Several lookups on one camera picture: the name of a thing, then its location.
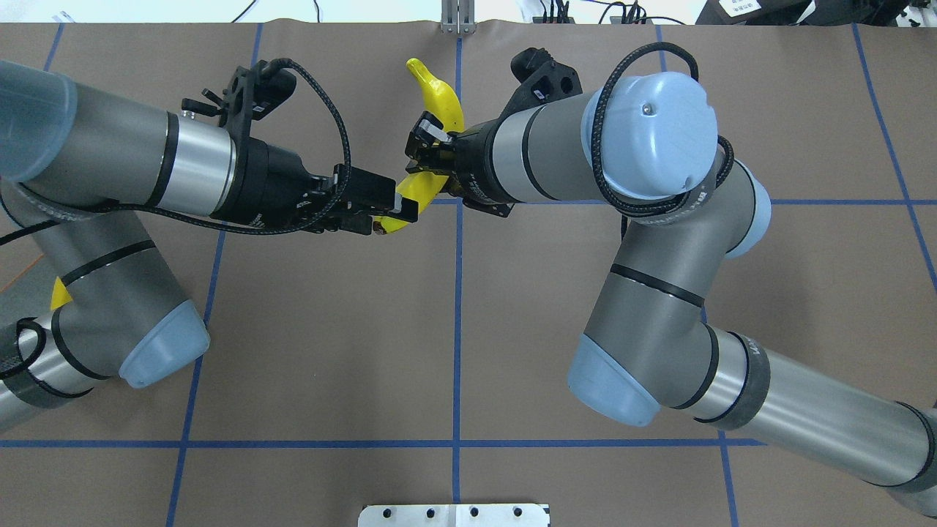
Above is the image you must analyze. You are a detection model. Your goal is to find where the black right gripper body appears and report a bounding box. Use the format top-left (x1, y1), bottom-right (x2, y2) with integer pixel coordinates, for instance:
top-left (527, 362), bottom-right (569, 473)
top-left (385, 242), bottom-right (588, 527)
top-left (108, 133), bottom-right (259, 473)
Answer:
top-left (444, 121), bottom-right (513, 217)

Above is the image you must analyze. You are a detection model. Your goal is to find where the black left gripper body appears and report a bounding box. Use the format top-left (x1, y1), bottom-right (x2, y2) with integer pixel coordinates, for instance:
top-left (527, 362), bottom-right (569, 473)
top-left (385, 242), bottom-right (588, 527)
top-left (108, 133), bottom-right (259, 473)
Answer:
top-left (213, 139), bottom-right (398, 233)

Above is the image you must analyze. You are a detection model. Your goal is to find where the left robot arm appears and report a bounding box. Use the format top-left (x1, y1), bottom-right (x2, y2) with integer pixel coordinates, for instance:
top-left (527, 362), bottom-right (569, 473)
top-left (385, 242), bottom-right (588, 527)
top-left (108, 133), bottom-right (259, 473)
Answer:
top-left (2, 58), bottom-right (419, 430)

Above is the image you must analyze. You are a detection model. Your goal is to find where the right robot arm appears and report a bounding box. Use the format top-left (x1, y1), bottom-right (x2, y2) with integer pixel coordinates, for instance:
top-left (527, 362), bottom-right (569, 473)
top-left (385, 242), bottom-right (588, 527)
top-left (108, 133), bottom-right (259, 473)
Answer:
top-left (407, 71), bottom-right (935, 517)

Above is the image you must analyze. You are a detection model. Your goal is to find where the black label printer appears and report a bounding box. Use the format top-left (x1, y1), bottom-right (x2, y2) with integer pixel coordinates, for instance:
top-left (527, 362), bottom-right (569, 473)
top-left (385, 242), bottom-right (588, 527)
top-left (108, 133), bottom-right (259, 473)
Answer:
top-left (694, 1), bottom-right (844, 26)

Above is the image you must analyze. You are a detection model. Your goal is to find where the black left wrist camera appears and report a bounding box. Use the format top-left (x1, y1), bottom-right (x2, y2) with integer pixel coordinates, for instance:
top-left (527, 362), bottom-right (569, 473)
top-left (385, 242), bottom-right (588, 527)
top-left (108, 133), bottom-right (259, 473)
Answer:
top-left (181, 61), bottom-right (297, 131)

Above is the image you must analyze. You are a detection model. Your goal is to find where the aluminium frame post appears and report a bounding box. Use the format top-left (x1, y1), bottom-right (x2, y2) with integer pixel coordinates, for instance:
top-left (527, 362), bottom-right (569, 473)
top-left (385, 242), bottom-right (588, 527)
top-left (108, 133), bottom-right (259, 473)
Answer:
top-left (441, 0), bottom-right (477, 36)

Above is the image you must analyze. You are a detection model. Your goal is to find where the black right camera cable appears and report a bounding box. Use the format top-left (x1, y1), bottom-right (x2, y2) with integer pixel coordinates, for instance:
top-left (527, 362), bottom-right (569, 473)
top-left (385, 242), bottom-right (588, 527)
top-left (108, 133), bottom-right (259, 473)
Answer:
top-left (591, 42), bottom-right (734, 220)

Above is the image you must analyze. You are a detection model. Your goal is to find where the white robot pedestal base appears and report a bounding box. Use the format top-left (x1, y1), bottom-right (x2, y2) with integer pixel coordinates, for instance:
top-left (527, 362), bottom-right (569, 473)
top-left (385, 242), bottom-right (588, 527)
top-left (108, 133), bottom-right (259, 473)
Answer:
top-left (357, 503), bottom-right (552, 526)

